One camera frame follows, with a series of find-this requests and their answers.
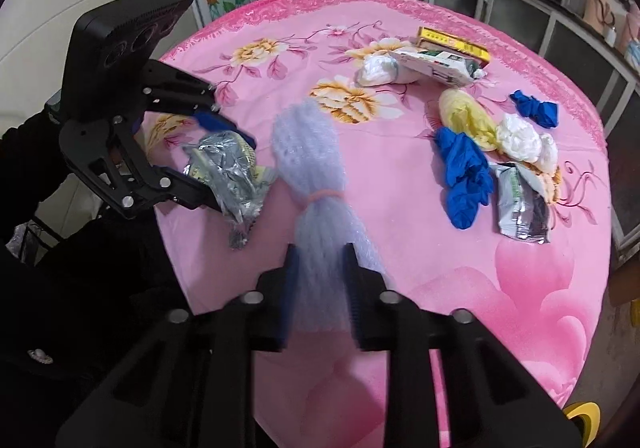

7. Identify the pink floral blanket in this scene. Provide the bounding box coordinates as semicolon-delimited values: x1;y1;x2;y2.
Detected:
150;0;613;448

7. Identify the pink thermos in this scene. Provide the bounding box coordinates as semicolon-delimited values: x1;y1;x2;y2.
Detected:
585;0;615;34
624;3;640;45

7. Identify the small blue glove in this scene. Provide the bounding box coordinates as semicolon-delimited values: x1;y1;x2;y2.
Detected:
510;89;559;129

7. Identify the white and green carton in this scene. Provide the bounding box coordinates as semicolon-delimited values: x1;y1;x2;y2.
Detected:
390;48;488;89

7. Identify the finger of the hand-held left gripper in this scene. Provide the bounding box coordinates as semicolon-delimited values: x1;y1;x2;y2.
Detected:
59;115;222;220
140;60;257;151

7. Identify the silver and green packet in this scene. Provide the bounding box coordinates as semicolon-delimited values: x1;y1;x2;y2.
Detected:
492;162;552;245

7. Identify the yellow plastic bag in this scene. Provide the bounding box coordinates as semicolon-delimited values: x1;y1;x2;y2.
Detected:
438;89;501;151

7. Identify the large blue glove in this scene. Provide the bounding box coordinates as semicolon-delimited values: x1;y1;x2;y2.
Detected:
434;127;496;230

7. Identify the white tissue bundle blue band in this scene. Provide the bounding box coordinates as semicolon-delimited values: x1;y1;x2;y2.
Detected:
355;53;416;88

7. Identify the silver foil wrapper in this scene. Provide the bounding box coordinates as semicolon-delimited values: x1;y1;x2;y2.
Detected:
181;130;278;251

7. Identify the yellow cardboard box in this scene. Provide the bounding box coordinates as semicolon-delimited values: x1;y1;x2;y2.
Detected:
416;26;492;69

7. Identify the person's left forearm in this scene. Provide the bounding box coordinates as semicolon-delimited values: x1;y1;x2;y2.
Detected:
0;110;76;229

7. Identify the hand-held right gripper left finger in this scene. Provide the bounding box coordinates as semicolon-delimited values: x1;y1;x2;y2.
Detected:
55;244;301;448

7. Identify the lavender bubble wrap bundle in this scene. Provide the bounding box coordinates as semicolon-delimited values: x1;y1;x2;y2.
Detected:
271;97;396;334

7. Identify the yellow trash bin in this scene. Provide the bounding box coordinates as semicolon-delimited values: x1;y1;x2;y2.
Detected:
562;400;603;448

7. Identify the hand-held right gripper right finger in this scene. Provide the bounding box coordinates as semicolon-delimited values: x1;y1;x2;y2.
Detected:
342;243;583;448

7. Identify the white wad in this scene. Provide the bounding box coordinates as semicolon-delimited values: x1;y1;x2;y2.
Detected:
535;134;560;174
496;113;543;161

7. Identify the person's dark jacket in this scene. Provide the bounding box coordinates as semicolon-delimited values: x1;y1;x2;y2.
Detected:
0;208;211;448

